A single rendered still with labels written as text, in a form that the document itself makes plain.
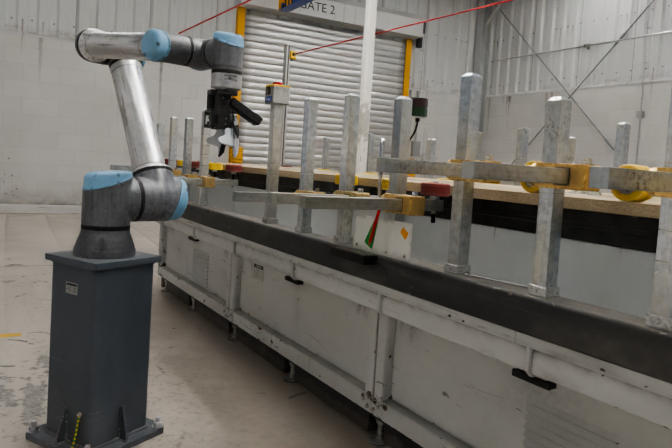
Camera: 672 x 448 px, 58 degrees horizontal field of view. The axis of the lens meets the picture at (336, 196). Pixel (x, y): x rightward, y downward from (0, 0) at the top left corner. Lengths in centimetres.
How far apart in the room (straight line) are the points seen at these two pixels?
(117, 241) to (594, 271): 138
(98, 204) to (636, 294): 151
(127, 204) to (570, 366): 138
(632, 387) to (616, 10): 955
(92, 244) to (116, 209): 13
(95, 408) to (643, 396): 153
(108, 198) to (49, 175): 730
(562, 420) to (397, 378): 64
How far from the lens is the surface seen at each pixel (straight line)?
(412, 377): 203
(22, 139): 929
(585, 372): 130
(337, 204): 148
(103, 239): 203
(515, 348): 139
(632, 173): 94
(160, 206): 210
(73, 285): 205
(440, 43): 1193
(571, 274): 152
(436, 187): 165
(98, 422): 212
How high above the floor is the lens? 94
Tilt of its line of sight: 3 degrees down
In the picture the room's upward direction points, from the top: 4 degrees clockwise
